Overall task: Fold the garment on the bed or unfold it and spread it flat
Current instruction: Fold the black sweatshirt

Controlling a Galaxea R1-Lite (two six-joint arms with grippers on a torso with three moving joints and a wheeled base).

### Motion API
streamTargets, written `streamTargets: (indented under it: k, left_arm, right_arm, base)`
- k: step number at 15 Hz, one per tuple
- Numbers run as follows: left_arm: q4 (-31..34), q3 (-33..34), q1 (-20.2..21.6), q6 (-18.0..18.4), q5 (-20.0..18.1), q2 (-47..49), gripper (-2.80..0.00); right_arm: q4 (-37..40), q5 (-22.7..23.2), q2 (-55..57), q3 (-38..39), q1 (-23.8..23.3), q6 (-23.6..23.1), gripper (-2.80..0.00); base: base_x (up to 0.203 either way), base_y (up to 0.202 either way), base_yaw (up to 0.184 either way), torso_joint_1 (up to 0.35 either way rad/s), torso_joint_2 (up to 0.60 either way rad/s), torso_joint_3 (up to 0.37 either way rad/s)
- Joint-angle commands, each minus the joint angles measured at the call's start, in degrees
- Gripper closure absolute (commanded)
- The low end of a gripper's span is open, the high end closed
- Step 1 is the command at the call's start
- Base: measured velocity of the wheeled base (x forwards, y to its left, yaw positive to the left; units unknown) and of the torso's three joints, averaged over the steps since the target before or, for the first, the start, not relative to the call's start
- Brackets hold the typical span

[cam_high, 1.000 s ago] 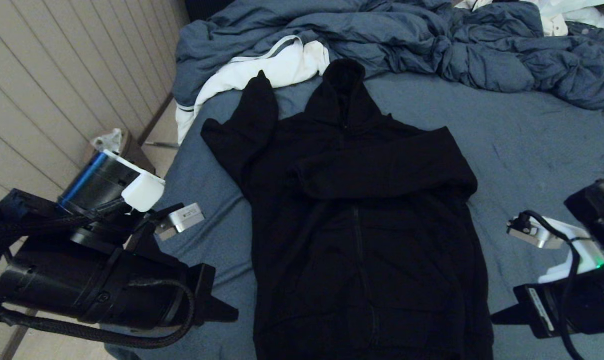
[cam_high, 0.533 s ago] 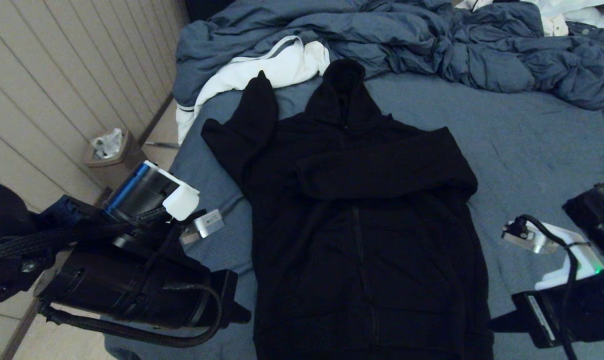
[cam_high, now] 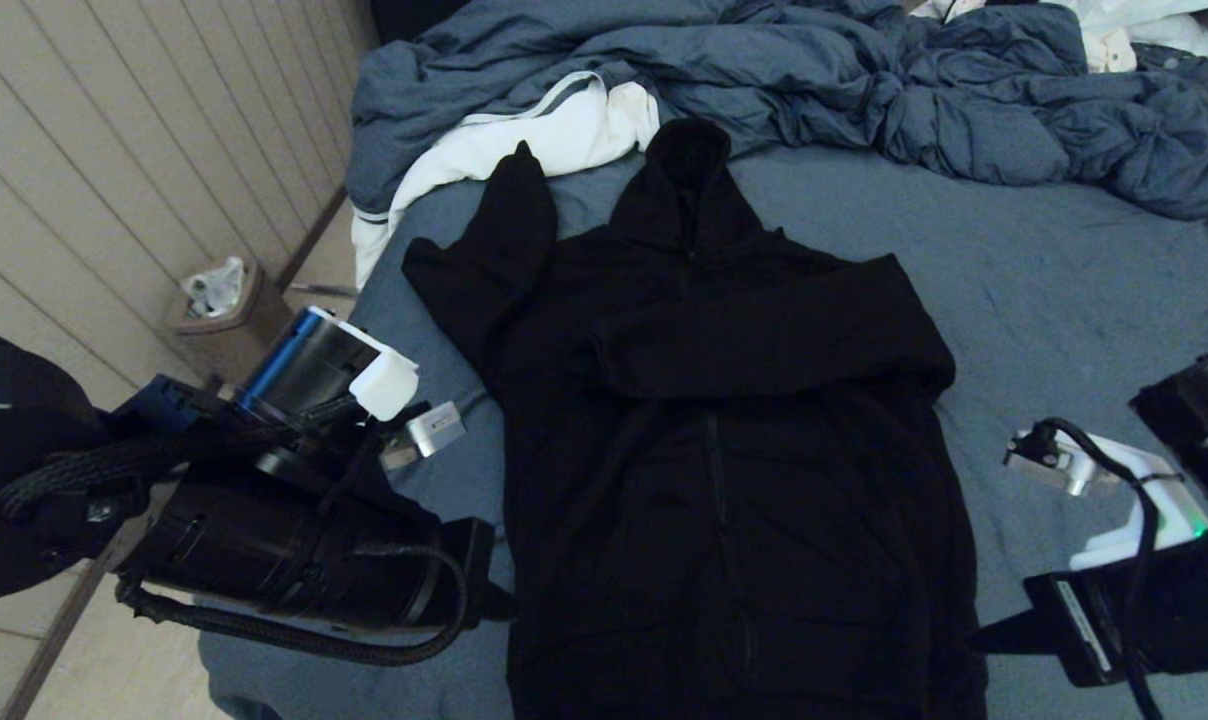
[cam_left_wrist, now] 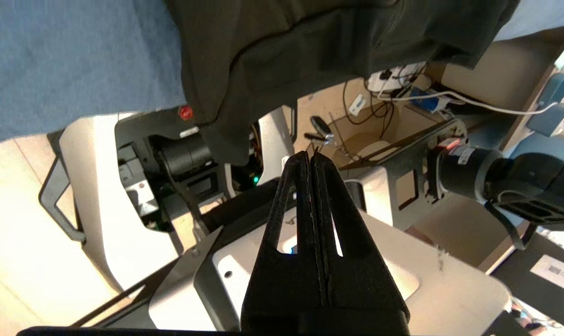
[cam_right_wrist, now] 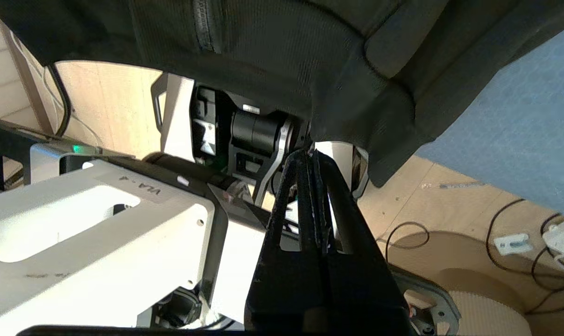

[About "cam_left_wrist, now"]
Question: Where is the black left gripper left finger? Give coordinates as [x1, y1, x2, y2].
[241, 150, 329, 327]

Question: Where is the tan wooden panel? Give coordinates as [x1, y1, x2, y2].
[441, 26, 564, 114]

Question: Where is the white power strip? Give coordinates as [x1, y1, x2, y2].
[367, 62, 428, 92]

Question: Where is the small white adapter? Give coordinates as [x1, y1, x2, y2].
[349, 93, 367, 116]

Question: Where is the white paper label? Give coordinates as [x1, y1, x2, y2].
[529, 254, 564, 293]

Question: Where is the white floor cable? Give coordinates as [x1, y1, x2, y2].
[378, 91, 559, 115]

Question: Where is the black zip hoodie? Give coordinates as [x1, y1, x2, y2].
[163, 0, 522, 167]

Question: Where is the blue bed sheet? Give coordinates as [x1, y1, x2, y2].
[0, 0, 564, 146]

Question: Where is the grey robot torso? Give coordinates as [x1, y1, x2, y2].
[38, 106, 514, 336]

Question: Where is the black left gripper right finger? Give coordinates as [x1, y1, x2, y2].
[312, 153, 411, 327]

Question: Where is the black board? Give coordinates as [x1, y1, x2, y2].
[490, 231, 564, 329]

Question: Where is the small blue floor object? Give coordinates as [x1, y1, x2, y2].
[409, 86, 452, 114]

